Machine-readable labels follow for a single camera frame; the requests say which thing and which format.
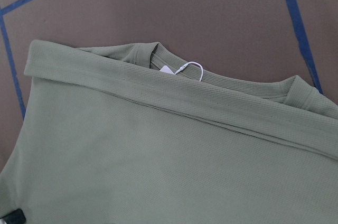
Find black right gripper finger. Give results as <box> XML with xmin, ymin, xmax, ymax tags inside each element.
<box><xmin>4</xmin><ymin>206</ymin><xmax>26</xmax><ymax>224</ymax></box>

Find green long sleeve shirt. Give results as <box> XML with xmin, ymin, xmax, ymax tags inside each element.
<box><xmin>1</xmin><ymin>40</ymin><xmax>337</xmax><ymax>223</ymax></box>

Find white paper price tag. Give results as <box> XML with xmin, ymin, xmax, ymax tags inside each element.
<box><xmin>159</xmin><ymin>61</ymin><xmax>204</xmax><ymax>82</ymax></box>

